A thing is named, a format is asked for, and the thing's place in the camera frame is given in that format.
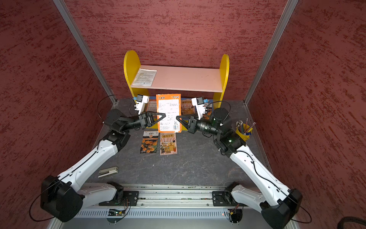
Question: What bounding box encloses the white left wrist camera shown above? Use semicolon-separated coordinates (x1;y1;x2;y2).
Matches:
134;94;150;115

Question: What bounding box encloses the aluminium corner post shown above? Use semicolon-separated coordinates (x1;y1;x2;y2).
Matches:
244;0;299;107
53;0;117;105

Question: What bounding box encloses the white grey stapler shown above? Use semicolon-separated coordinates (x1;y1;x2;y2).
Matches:
98;167;118;178

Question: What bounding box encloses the yellow wooden shelf unit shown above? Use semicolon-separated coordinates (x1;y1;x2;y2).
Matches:
124;50;230;108

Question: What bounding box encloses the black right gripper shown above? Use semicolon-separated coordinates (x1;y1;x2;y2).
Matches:
176;112;222;136

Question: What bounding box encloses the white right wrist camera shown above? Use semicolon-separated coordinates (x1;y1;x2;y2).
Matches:
191;97;209;120

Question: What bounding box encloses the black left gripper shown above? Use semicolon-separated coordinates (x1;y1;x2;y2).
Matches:
120;110;166;131

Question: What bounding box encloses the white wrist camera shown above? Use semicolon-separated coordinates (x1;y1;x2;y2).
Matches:
134;94;150;115
191;97;209;120

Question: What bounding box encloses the marigold seed bag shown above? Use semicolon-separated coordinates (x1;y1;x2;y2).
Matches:
140;131;159;154
202;102;212;120

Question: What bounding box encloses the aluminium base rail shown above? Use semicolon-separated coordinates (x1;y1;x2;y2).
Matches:
54;183;301;229

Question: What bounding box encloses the aluminium corner post left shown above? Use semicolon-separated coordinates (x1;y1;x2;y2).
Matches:
53;0;117;105

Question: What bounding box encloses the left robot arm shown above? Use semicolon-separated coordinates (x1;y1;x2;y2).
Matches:
37;109;166;222

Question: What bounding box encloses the yellow pen holder cup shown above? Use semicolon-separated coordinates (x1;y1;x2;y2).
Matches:
235;119;256;141

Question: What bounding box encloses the aluminium corner post right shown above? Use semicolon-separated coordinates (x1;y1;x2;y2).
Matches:
244;0;299;107

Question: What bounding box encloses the orange bordered seed bag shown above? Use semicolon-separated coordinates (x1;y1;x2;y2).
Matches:
145;100;157;112
156;94;182;133

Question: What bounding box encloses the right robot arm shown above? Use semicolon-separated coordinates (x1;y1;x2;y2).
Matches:
176;108;303;229

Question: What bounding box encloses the white seed bag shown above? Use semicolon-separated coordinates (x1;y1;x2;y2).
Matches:
132;69;157;87

